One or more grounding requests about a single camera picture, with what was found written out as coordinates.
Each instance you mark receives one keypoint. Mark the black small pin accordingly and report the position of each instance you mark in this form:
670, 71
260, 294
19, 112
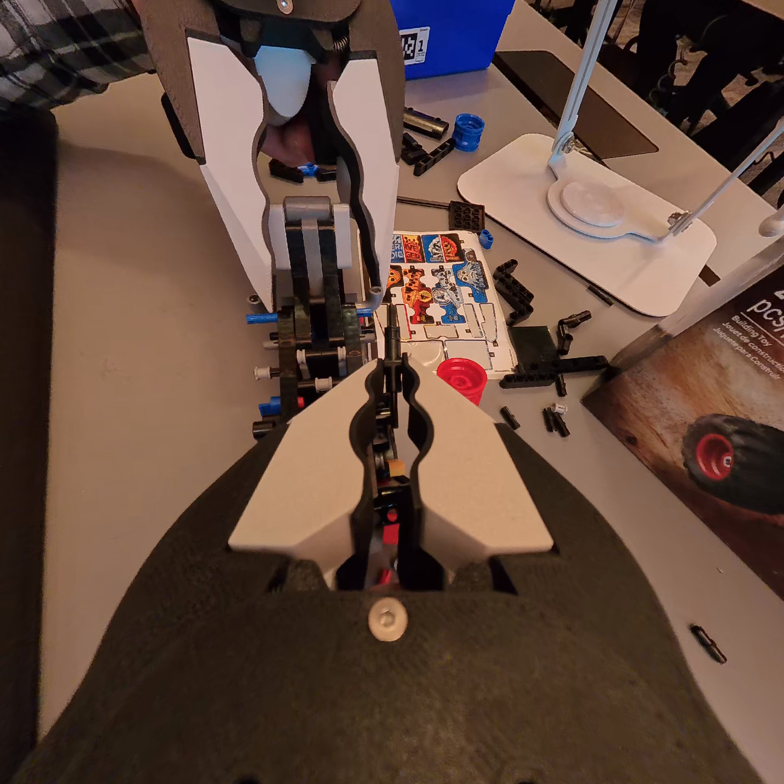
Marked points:
510, 418

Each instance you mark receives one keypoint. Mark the black axle piece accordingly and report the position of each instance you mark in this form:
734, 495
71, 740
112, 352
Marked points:
392, 367

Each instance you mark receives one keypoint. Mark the blue flat toy panel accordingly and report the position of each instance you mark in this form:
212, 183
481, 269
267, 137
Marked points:
309, 168

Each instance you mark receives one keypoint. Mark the blue tagged storage bin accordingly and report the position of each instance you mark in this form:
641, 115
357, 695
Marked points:
453, 30

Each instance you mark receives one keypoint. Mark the black toy set box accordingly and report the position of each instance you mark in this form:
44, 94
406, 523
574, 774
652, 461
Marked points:
704, 398

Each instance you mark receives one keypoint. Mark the black toy frame piece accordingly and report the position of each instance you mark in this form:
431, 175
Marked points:
413, 150

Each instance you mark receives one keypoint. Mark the black angled toy panel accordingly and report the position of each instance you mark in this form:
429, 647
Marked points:
533, 349

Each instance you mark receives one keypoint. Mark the black long toy beam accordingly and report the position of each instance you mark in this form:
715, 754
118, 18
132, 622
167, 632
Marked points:
436, 158

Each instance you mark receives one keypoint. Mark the toy car chassis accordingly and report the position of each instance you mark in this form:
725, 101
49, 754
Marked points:
312, 245

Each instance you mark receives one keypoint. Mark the black square grid plate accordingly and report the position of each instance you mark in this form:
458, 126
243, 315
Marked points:
467, 215

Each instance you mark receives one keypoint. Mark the grey desk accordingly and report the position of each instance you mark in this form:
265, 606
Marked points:
153, 306

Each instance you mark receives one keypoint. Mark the red toy wheel hub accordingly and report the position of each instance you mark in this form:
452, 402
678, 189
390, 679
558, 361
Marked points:
462, 380

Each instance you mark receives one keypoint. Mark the small dark pins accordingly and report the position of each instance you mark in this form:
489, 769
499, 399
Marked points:
707, 643

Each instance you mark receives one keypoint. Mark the black curved toy panel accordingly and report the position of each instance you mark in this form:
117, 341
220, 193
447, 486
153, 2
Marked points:
429, 122

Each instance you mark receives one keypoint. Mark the colourful sticker sheet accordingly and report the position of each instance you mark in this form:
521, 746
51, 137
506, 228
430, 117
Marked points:
453, 288

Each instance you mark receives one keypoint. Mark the black toy connector piece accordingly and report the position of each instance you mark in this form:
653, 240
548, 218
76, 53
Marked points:
569, 331

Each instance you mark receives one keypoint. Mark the black short peg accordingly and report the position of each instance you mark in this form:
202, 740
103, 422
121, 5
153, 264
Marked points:
600, 294

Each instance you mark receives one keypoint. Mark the small grey black pins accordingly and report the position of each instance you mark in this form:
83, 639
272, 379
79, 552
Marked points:
556, 419

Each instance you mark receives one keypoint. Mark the blue toy wheel hub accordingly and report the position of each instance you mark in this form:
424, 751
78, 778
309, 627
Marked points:
468, 132

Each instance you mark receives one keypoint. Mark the person's left forearm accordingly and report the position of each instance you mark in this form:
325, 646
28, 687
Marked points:
61, 49

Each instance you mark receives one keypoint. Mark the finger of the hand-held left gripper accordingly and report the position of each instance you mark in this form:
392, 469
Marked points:
373, 122
223, 122

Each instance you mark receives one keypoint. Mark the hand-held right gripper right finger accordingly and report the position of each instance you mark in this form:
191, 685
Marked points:
484, 490

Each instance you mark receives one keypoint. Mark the black perforated pad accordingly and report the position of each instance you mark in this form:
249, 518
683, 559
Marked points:
24, 429

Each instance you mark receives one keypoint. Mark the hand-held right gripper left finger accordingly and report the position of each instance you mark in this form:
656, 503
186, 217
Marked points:
300, 490

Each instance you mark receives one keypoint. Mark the blue small toy connector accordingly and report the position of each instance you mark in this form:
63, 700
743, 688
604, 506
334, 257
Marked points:
487, 238

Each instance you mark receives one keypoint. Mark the small black curved panel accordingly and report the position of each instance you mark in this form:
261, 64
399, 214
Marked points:
285, 171

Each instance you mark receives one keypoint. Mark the dark desk cover panel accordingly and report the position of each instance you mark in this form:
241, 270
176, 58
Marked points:
551, 86

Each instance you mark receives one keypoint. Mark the white book stand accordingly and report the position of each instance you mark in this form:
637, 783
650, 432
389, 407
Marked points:
588, 202

